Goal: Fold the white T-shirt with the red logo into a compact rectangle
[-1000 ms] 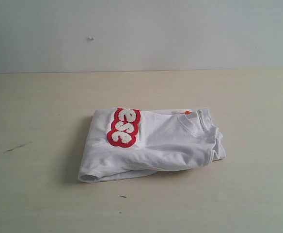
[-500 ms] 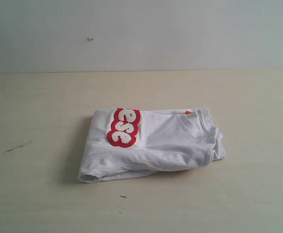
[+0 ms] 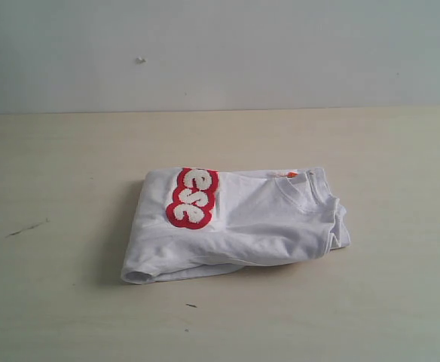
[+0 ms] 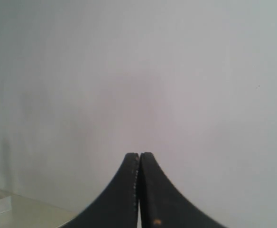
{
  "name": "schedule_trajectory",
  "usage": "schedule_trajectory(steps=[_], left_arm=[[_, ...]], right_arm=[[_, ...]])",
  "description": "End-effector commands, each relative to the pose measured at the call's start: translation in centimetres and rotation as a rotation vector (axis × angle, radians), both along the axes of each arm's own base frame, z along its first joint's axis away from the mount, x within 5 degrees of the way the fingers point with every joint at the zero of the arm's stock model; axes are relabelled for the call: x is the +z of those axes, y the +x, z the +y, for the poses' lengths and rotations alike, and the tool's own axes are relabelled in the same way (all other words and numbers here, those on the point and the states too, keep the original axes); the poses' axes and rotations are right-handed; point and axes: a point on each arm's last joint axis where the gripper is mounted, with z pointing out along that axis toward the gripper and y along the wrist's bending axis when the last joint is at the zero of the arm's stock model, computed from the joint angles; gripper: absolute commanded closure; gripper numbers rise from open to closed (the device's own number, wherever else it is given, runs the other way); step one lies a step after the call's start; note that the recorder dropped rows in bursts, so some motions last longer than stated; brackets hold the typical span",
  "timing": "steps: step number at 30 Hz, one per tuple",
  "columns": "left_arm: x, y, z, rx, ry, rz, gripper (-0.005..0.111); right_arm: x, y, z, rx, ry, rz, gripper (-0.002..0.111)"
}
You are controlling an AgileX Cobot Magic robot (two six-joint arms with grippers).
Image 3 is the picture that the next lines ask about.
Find white t-shirt red Chinese patch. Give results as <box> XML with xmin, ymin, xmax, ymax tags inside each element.
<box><xmin>121</xmin><ymin>167</ymin><xmax>350</xmax><ymax>284</ymax></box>

